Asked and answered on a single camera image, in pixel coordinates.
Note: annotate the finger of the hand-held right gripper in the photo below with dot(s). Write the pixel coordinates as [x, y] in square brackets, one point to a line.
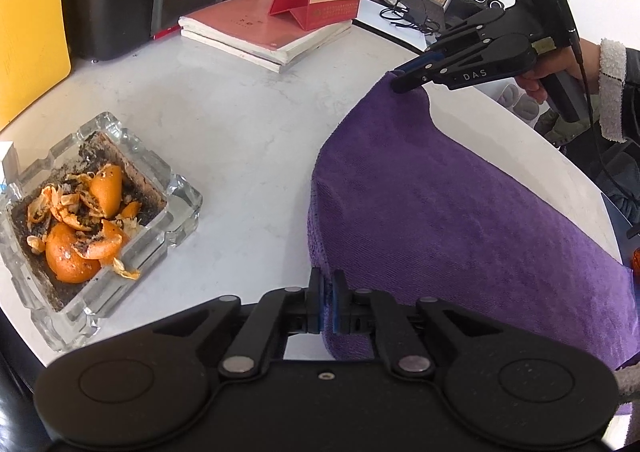
[415, 78]
[470, 29]

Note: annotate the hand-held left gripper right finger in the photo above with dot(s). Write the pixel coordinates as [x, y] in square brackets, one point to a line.
[337, 304]

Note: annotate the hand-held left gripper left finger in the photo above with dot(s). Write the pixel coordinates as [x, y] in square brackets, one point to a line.
[316, 302]

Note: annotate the purple towel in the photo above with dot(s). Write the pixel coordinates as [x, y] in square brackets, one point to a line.
[450, 207]

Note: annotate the person's right forearm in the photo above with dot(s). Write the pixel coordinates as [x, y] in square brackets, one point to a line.
[612, 92]

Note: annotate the person's right hand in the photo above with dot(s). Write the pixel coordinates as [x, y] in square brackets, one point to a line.
[530, 84]

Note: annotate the white paper sheet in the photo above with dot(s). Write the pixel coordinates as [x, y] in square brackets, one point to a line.
[385, 32]

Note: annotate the grey slipper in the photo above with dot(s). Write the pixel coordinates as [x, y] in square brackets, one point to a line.
[505, 97]
[527, 107]

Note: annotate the green puffer jacket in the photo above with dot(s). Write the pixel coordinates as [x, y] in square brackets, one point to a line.
[550, 127]

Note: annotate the glass ashtray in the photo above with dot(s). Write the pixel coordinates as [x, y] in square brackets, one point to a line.
[165, 212]

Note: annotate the orange peel pile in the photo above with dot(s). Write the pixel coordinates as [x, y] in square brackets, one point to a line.
[70, 257]

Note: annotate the small white box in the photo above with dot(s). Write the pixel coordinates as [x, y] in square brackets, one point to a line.
[7, 162]

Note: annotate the yellow box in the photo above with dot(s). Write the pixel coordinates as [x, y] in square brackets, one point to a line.
[30, 32]

